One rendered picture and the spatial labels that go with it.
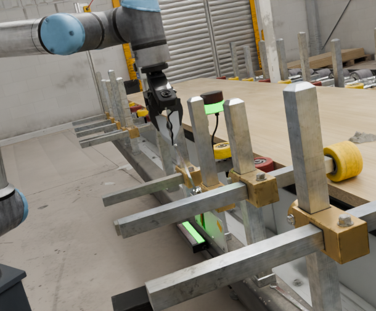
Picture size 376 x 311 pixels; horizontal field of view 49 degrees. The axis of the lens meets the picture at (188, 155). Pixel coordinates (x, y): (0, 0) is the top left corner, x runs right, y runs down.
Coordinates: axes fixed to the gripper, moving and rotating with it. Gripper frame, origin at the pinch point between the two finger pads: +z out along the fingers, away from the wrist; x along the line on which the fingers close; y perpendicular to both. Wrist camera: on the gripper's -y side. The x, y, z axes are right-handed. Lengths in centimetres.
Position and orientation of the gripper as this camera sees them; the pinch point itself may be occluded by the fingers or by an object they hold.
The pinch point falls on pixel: (172, 141)
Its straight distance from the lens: 110.4
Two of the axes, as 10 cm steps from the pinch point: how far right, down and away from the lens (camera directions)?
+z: 2.0, 9.4, 2.6
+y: -3.0, -2.0, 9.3
